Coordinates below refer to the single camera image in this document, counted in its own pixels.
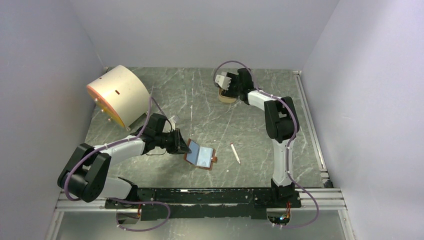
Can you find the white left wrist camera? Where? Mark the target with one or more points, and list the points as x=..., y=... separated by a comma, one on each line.
x=173, y=120

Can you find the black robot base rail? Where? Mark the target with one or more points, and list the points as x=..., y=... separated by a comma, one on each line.
x=179, y=203

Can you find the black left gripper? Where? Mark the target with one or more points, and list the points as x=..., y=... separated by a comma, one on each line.
x=179, y=146

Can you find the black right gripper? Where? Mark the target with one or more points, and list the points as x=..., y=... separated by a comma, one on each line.
x=229, y=93

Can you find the brown leather card holder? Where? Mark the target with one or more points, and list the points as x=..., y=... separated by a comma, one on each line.
x=200, y=156

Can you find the red capped white marker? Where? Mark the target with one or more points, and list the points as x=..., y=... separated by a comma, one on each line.
x=235, y=153

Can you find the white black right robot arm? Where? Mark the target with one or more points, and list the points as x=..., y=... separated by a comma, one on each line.
x=281, y=124

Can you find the beige cylindrical drum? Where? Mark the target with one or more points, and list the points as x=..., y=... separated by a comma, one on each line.
x=121, y=95

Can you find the beige card tray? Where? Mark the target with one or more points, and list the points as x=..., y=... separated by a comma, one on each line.
x=225, y=99

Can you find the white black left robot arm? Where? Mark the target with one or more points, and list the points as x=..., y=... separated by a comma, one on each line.
x=85, y=175

